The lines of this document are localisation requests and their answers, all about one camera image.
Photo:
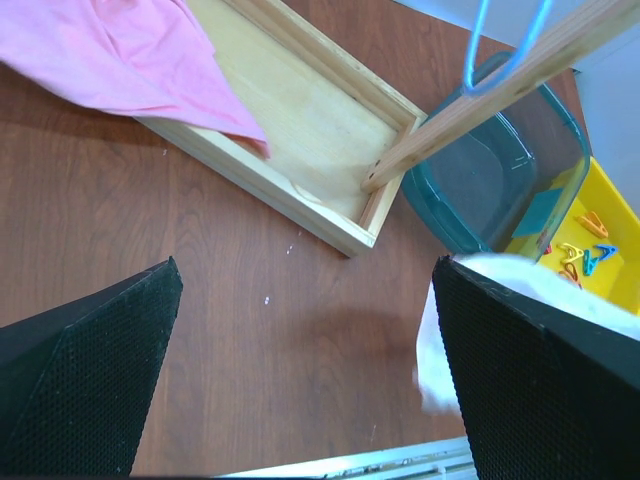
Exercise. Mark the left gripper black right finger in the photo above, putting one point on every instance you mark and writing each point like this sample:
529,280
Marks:
543,395

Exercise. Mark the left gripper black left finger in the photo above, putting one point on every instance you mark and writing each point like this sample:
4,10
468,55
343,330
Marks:
77,380

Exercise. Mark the white pink-trimmed underwear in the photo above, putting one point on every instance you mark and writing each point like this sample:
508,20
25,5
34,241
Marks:
518,284

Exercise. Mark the orange clothespin near front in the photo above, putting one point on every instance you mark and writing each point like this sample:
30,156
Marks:
570,273

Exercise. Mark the orange clothespin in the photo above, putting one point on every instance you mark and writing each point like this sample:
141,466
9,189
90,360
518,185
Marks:
592,223
570,273

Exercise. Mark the yellow clothespin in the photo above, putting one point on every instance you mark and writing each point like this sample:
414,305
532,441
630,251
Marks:
571,253

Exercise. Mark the blue clothespin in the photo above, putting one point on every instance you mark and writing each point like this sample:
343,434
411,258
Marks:
605,251

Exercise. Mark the yellow plastic tray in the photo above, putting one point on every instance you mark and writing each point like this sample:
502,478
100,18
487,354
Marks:
605,225

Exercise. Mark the teal transparent plastic tub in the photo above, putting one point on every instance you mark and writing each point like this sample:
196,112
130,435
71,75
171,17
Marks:
507,184

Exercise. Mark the pink t-shirt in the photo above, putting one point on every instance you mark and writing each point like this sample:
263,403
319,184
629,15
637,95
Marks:
128,58

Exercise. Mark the wooden clothes rack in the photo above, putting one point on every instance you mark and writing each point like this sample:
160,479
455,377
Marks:
340,137

